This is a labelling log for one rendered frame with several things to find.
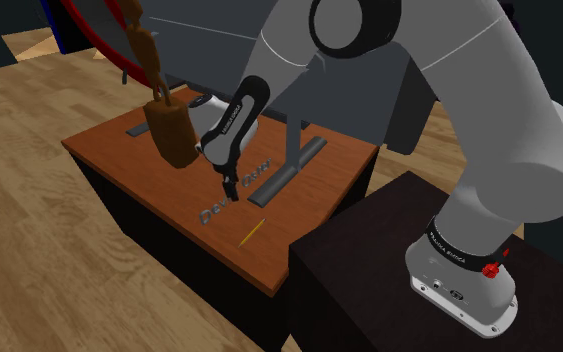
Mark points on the red hoop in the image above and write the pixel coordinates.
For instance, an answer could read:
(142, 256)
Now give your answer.
(137, 78)

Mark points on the yellow pencil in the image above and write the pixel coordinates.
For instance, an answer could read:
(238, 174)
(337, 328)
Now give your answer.
(252, 232)

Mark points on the blue post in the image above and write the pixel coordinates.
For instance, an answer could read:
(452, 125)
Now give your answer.
(52, 24)

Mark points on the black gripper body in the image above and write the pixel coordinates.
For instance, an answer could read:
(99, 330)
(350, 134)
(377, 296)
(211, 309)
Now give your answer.
(226, 176)

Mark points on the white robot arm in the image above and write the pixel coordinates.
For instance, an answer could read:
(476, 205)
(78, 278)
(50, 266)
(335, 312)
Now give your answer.
(500, 126)

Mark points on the dark grey monitor with stand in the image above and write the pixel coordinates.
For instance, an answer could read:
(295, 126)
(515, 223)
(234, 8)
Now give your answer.
(359, 97)

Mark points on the dark robot stand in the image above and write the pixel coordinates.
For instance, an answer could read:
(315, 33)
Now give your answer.
(359, 273)

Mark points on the brown wooden table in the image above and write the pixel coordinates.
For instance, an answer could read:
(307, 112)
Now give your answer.
(174, 195)

